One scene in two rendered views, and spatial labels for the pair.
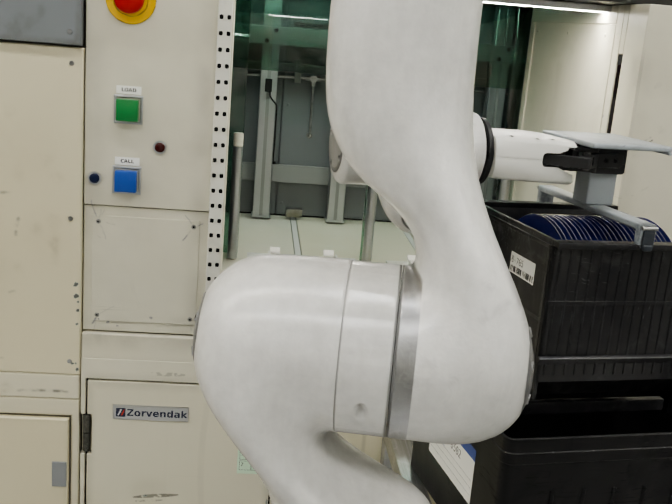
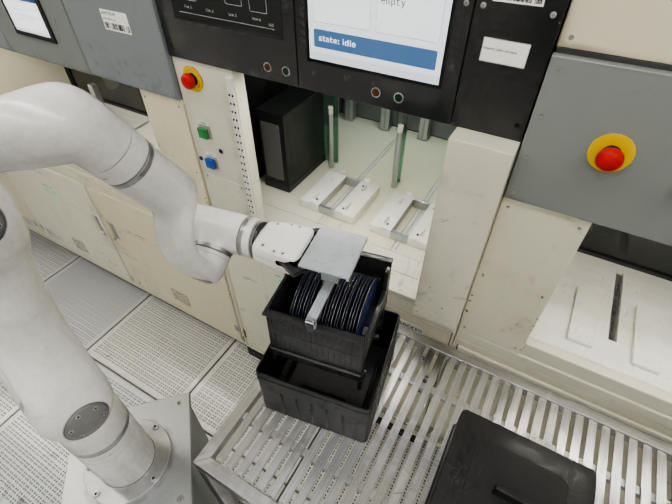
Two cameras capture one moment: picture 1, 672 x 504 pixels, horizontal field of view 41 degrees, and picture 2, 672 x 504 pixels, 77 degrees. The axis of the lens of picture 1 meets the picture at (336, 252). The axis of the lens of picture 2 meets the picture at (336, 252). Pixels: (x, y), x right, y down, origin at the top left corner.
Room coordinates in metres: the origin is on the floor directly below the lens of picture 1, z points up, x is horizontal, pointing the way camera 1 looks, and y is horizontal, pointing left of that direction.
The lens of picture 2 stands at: (0.58, -0.63, 1.79)
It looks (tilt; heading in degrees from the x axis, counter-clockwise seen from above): 44 degrees down; 35
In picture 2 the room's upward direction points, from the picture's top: straight up
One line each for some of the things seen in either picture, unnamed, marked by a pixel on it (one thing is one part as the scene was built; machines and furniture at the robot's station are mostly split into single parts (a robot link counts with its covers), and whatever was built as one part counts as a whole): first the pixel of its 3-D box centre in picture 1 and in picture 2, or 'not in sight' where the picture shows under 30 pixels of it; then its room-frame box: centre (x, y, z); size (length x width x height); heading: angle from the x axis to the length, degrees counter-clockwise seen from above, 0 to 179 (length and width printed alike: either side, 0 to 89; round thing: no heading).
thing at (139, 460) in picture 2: not in sight; (114, 445); (0.59, -0.03, 0.85); 0.19 x 0.19 x 0.18
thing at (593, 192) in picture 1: (581, 270); (331, 302); (1.04, -0.29, 1.08); 0.24 x 0.20 x 0.32; 16
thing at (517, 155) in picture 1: (514, 152); (281, 244); (1.01, -0.19, 1.22); 0.11 x 0.10 x 0.07; 106
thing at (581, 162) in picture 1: (558, 158); (290, 261); (0.99, -0.24, 1.22); 0.08 x 0.06 x 0.01; 45
